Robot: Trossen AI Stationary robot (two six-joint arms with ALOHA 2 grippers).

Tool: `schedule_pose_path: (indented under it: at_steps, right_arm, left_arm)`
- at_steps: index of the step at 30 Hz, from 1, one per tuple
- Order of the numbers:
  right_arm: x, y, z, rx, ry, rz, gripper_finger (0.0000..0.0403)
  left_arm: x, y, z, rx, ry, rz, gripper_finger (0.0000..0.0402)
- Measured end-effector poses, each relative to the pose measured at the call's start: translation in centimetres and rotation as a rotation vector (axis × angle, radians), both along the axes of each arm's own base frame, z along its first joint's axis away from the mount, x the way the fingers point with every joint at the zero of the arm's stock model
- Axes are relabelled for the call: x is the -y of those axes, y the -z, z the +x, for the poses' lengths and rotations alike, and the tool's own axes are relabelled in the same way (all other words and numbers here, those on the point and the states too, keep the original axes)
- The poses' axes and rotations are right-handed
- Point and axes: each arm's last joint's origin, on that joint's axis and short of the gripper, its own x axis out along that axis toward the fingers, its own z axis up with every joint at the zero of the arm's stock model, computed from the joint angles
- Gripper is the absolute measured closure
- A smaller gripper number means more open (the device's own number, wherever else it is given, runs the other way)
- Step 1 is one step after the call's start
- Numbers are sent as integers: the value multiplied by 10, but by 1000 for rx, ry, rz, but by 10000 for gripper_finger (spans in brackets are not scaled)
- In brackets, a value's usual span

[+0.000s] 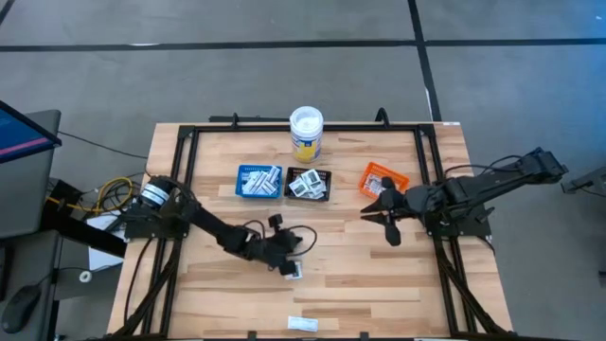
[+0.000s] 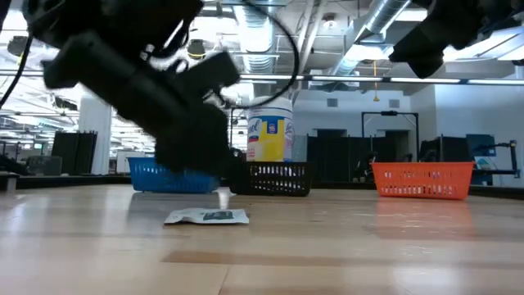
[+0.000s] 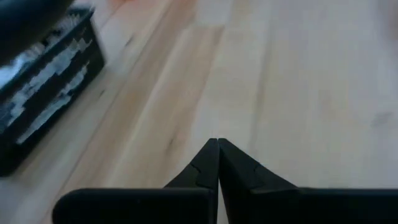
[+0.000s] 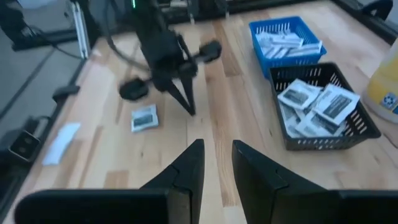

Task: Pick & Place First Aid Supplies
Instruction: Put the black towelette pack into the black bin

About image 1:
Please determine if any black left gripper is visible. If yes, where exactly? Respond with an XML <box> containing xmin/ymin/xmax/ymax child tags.
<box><xmin>250</xmin><ymin>213</ymin><xmax>304</xmax><ymax>278</ymax></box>

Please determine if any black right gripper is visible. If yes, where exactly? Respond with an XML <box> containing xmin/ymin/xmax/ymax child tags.
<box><xmin>359</xmin><ymin>176</ymin><xmax>428</xmax><ymax>247</ymax></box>

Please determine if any red-label white packet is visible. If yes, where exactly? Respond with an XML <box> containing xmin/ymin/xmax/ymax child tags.
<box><xmin>365</xmin><ymin>172</ymin><xmax>384</xmax><ymax>196</ymax></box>

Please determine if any orange plastic basket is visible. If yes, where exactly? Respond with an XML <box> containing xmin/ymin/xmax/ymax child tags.
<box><xmin>358</xmin><ymin>161</ymin><xmax>411</xmax><ymax>199</ymax></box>

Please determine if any blue plastic basket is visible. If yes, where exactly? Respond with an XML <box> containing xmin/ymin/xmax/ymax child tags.
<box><xmin>235</xmin><ymin>164</ymin><xmax>284</xmax><ymax>199</ymax></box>

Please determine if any black plastic basket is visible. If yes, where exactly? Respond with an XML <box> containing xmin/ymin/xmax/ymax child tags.
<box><xmin>282</xmin><ymin>166</ymin><xmax>332</xmax><ymax>203</ymax></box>

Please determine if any plain white gauze packet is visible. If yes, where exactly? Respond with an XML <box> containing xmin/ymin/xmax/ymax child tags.
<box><xmin>287</xmin><ymin>315</ymin><xmax>320</xmax><ymax>332</ymax></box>

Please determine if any disinfecting wipes canister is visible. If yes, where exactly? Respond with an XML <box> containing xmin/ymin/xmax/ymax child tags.
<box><xmin>289</xmin><ymin>105</ymin><xmax>325</xmax><ymax>165</ymax></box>

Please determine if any white paper sheet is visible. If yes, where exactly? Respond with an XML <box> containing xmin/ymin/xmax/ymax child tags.
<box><xmin>87</xmin><ymin>215</ymin><xmax>127</xmax><ymax>272</ymax></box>

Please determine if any black metal beam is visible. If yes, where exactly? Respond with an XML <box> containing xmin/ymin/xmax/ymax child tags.
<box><xmin>40</xmin><ymin>178</ymin><xmax>128</xmax><ymax>260</ymax></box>

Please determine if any black stand foot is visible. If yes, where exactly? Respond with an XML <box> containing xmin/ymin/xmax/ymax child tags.
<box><xmin>561</xmin><ymin>163</ymin><xmax>606</xmax><ymax>195</ymax></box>

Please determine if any grey low desk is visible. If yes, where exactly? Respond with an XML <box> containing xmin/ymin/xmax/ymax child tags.
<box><xmin>0</xmin><ymin>230</ymin><xmax>62</xmax><ymax>341</ymax></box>

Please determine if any monitor with purple screen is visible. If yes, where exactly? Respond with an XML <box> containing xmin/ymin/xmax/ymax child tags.
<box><xmin>0</xmin><ymin>109</ymin><xmax>62</xmax><ymax>241</ymax></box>

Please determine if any black computer mouse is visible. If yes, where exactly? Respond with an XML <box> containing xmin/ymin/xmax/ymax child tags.
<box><xmin>0</xmin><ymin>283</ymin><xmax>43</xmax><ymax>335</ymax></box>

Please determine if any computer monitor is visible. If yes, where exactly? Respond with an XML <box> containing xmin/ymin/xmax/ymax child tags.
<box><xmin>0</xmin><ymin>99</ymin><xmax>62</xmax><ymax>165</ymax></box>

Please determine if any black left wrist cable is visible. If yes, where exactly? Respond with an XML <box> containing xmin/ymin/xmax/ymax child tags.
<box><xmin>288</xmin><ymin>224</ymin><xmax>318</xmax><ymax>258</ymax></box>

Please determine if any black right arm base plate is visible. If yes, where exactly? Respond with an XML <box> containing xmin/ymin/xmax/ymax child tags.
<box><xmin>422</xmin><ymin>198</ymin><xmax>493</xmax><ymax>239</ymax></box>

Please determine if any black metal table frame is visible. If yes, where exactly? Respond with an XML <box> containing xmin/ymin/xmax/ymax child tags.
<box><xmin>113</xmin><ymin>113</ymin><xmax>510</xmax><ymax>341</ymax></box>

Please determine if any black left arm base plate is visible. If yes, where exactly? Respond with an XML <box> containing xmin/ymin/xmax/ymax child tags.
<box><xmin>123</xmin><ymin>207</ymin><xmax>190</xmax><ymax>241</ymax></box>

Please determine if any black power cable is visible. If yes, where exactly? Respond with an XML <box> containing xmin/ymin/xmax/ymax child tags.
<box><xmin>123</xmin><ymin>236</ymin><xmax>155</xmax><ymax>328</ymax></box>

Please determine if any black floor cable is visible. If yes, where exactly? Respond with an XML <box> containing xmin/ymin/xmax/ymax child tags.
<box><xmin>57</xmin><ymin>130</ymin><xmax>149</xmax><ymax>160</ymax></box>

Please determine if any yellow cable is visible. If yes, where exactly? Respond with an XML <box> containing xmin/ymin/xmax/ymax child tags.
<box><xmin>45</xmin><ymin>175</ymin><xmax>136</xmax><ymax>217</ymax></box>

